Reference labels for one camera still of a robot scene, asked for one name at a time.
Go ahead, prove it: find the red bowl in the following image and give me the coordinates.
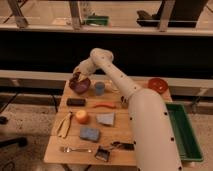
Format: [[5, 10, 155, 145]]
[[148, 78, 168, 94]]

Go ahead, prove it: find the light blue cloth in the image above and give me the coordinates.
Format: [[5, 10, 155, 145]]
[[96, 113, 115, 126]]

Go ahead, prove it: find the black tool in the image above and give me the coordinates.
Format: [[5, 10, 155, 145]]
[[111, 141, 134, 151]]

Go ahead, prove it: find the blue sponge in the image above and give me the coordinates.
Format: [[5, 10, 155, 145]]
[[80, 127, 100, 142]]

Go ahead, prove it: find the black office chair base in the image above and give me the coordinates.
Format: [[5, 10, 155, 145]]
[[0, 114, 29, 149]]

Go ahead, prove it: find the yellow orange apple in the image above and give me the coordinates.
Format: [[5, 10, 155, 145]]
[[75, 110, 89, 124]]

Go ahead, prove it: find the purple bowl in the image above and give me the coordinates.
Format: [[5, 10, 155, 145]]
[[69, 78, 91, 94]]

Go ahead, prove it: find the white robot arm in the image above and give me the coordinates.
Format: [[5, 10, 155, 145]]
[[74, 48, 183, 171]]

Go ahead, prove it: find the peeled banana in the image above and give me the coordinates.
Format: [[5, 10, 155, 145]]
[[56, 112, 73, 138]]

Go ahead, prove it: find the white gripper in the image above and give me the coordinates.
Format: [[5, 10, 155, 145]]
[[73, 58, 97, 81]]

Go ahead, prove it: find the blue cup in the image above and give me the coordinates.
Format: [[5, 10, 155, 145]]
[[94, 82, 105, 96]]

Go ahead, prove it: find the orange carrot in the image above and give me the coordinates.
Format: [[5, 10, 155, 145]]
[[93, 102, 116, 109]]

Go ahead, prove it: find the black rectangular block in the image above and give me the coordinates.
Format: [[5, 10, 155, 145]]
[[66, 98, 86, 106]]

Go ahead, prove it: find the green box on shelf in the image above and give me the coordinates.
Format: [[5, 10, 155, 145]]
[[85, 15, 109, 26]]

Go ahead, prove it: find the green plastic bin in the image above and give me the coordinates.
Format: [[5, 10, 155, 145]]
[[166, 103, 203, 162]]

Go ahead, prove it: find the small dark dustpan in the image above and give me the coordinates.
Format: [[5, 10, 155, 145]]
[[95, 146, 110, 162]]

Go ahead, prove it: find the silver fork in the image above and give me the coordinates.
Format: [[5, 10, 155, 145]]
[[59, 147, 92, 153]]

